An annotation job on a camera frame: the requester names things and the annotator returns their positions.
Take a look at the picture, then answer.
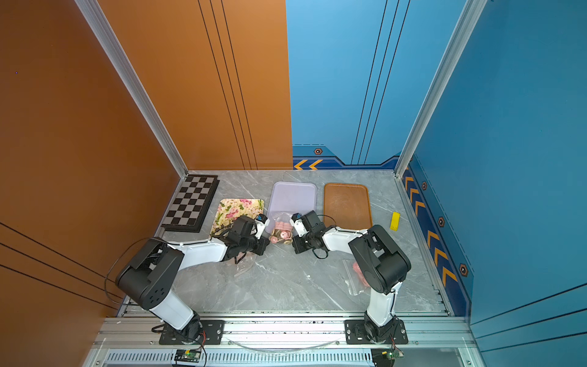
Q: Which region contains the ziploc bag of mixed cookies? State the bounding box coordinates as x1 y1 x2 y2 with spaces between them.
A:
269 212 294 245

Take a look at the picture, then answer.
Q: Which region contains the ziploc bag of pink cookies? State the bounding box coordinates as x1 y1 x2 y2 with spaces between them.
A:
342 259 371 296

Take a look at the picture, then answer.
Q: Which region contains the ziploc bag of beige cookies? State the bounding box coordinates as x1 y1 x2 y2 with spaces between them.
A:
234 253 258 278

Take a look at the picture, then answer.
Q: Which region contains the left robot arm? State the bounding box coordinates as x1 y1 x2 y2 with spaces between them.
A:
116 214 269 344

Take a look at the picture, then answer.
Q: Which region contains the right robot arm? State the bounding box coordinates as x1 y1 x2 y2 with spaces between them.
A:
290 211 411 345

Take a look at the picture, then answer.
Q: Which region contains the floral pattern tray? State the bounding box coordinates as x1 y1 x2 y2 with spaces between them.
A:
210 199 264 236

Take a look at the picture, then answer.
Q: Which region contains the lavender plastic tray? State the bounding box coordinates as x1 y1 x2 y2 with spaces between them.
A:
265 181 317 233

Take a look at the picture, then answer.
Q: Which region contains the brown plastic tray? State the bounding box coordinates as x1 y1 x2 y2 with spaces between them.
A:
323 183 373 230

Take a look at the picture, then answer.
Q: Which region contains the black white chessboard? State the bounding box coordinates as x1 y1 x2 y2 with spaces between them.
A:
161 174 220 232

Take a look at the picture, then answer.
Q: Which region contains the yellow rectangular block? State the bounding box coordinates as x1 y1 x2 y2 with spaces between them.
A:
389 212 401 231

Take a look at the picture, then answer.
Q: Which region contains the left green circuit board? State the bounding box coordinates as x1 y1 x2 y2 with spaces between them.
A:
174 349 203 366

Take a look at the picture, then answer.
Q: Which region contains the green circuit board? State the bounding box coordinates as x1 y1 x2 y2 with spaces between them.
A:
371 349 404 367
174 349 203 366

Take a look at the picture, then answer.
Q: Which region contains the right green circuit board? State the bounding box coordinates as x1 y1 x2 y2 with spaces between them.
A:
371 349 404 367

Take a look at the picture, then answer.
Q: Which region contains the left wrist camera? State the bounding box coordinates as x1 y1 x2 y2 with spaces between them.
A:
255 213 270 239

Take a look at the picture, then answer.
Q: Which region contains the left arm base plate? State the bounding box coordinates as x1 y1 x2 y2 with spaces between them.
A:
151 320 225 347

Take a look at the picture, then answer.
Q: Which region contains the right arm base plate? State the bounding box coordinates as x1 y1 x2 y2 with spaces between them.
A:
344 318 409 345

